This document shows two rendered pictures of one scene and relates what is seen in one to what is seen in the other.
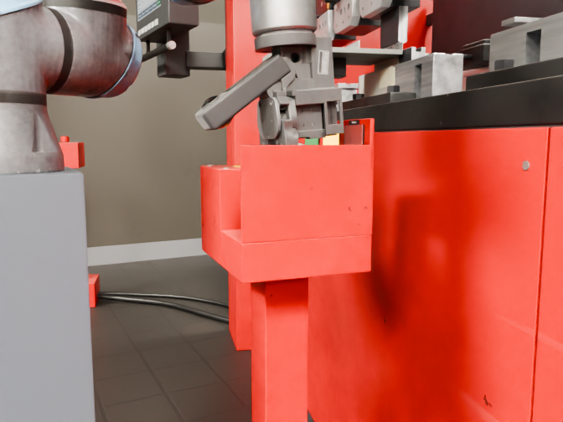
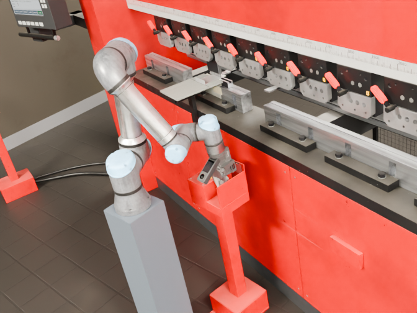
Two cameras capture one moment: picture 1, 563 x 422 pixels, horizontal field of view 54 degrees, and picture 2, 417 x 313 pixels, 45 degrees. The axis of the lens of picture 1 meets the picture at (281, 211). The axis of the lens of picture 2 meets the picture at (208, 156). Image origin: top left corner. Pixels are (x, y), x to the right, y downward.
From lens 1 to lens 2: 1.57 m
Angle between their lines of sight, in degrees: 26
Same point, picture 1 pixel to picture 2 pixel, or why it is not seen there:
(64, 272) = (165, 227)
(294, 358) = (231, 225)
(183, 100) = not seen: hidden behind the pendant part
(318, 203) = (235, 191)
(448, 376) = (272, 213)
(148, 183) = (15, 86)
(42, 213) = (157, 215)
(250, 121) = not seen: hidden behind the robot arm
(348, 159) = (239, 177)
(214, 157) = (53, 51)
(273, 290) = not seen: hidden behind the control
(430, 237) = (259, 176)
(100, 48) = (146, 154)
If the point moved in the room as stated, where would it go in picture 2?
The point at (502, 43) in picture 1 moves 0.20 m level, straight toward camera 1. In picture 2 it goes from (268, 110) to (272, 131)
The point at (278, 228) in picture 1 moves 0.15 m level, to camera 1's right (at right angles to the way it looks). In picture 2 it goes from (228, 202) to (260, 189)
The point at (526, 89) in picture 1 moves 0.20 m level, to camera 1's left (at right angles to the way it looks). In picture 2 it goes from (282, 155) to (236, 171)
